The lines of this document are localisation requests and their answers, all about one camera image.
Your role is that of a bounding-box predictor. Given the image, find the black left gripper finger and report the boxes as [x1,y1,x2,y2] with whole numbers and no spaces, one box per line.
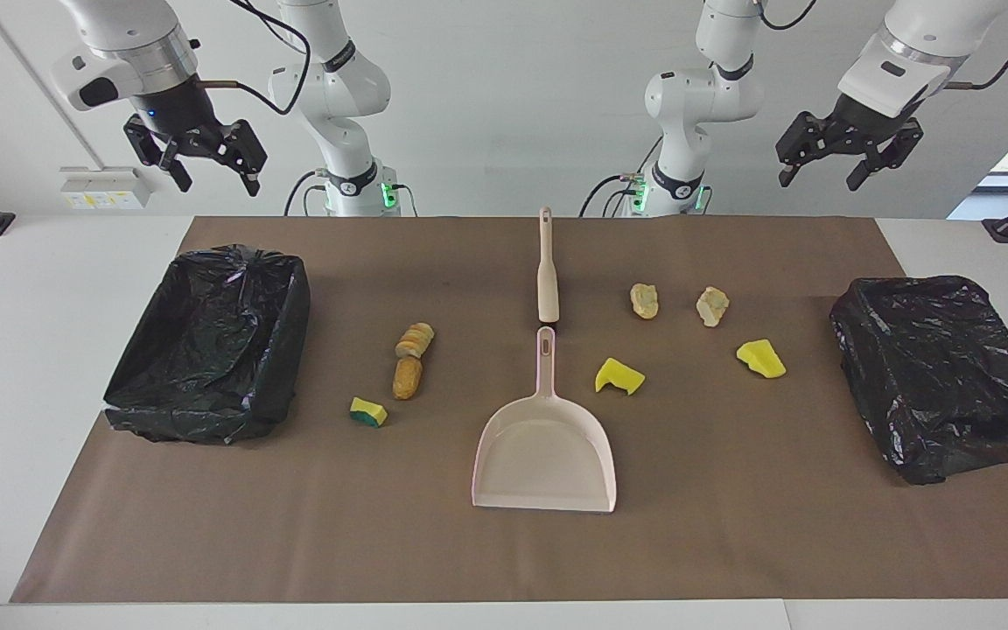
[775,112,824,187]
[847,121,925,192]

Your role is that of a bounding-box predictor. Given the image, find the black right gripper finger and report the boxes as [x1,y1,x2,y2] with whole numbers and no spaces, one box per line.
[123,114,194,193]
[222,120,268,197]

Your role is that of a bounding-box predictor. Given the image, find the sliced toy bread loaf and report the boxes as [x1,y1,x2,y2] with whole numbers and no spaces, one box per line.
[395,322,436,360]

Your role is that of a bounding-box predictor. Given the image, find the brown oval toy bread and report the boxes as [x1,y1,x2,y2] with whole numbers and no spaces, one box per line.
[392,356,424,401]

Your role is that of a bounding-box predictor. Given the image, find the yellow sponge with green pad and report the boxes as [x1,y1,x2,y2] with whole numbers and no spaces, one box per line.
[349,396,389,429]

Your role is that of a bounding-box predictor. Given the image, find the beige hand brush black bristles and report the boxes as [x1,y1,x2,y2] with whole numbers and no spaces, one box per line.
[536,207,560,325]

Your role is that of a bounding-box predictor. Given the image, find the notched yellow sponge piece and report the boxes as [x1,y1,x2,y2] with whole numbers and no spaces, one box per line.
[594,357,647,396]

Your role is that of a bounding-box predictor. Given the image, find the beige plastic dustpan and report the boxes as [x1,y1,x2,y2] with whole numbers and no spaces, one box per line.
[472,326,618,514]

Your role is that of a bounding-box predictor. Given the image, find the bin lined with black bag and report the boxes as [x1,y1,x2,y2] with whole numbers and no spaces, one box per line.
[829,276,1008,487]
[103,245,312,445]

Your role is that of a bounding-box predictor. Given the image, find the brown paper table mat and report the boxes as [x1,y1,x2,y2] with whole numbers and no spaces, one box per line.
[10,216,1008,605]

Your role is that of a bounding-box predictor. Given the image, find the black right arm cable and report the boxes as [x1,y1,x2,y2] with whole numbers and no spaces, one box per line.
[199,0,312,116]

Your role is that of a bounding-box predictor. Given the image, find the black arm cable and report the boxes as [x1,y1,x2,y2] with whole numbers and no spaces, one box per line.
[199,0,312,116]
[944,0,1008,92]

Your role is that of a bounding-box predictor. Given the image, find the white wall socket box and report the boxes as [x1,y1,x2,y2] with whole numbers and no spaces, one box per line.
[59,166,153,211]

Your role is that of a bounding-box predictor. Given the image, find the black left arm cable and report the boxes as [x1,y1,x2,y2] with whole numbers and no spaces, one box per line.
[944,0,1008,92]

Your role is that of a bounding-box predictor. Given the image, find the white wall cable duct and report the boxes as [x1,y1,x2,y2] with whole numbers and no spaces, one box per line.
[0,0,107,172]

